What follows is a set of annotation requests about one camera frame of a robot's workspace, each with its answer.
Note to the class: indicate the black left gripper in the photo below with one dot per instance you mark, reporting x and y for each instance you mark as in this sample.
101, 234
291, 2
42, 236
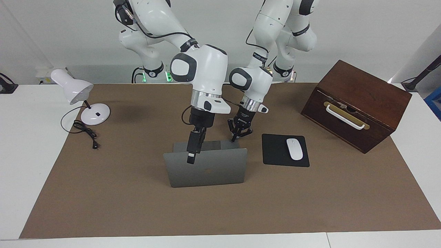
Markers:
242, 120

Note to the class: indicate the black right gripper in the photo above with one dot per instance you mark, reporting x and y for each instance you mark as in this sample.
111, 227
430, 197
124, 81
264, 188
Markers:
202, 118

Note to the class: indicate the silver laptop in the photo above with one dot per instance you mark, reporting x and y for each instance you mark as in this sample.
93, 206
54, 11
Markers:
220, 172

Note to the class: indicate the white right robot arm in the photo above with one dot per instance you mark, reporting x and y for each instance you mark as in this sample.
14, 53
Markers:
210, 72

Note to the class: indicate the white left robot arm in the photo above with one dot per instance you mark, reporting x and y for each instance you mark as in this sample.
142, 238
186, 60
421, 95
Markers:
262, 27

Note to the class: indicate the black mouse pad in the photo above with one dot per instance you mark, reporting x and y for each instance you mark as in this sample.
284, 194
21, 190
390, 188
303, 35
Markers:
274, 151

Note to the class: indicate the white computer mouse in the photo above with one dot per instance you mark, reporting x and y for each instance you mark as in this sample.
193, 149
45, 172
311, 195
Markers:
294, 150

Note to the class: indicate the brown table mat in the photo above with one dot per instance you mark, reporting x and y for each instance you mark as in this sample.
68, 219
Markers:
137, 206

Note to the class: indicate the white desk lamp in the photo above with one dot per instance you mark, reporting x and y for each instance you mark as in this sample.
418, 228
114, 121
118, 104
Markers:
74, 89

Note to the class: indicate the dark wooden box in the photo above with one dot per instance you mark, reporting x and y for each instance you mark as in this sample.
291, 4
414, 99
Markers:
379, 100

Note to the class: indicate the white power strip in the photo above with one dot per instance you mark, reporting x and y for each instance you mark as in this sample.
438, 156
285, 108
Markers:
43, 74

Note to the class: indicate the blue crate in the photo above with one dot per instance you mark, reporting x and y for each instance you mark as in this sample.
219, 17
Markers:
434, 101

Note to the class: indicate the black clamp stand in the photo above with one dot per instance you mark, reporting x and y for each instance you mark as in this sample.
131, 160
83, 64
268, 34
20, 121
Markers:
7, 88

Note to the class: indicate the black tripod pole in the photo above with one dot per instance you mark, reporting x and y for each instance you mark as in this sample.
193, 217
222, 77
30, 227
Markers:
429, 70

